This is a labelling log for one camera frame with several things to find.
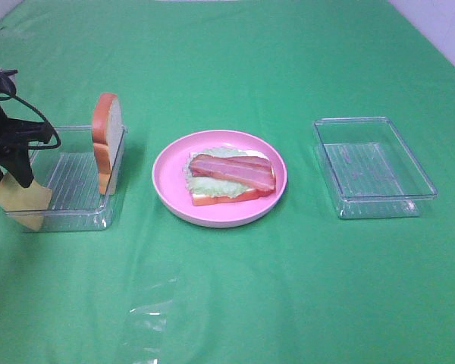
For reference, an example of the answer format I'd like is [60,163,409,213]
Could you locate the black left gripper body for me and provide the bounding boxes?
[0,96,50,151]

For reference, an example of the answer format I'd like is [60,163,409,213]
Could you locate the yellow cheese slice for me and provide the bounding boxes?
[0,172,52,212]

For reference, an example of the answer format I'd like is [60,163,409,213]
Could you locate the bread slice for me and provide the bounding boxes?
[92,93,123,195]
[189,149,277,207]

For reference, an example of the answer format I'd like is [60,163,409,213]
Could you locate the green lettuce leaf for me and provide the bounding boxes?
[184,146,268,198]

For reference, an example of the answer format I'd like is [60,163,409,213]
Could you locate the bacon strip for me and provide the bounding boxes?
[190,162,276,193]
[190,154,271,170]

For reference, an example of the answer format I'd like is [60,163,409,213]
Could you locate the left clear plastic tray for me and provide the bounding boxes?
[3,124,130,234]

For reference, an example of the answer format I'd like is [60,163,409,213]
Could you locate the clear plastic tray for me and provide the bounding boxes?
[3,124,130,234]
[313,116,438,220]

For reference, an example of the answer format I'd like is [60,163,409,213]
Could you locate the pink round plate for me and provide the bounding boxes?
[152,130,287,228]

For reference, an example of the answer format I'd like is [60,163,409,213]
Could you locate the clear plastic film sheet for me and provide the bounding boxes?
[115,259,180,363]

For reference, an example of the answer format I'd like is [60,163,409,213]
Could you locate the green tablecloth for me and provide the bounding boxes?
[0,1,455,363]

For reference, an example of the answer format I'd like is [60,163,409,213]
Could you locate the right clear plastic tray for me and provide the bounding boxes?
[313,116,438,220]

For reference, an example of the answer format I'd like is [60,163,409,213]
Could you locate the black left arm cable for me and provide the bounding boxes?
[0,67,62,151]

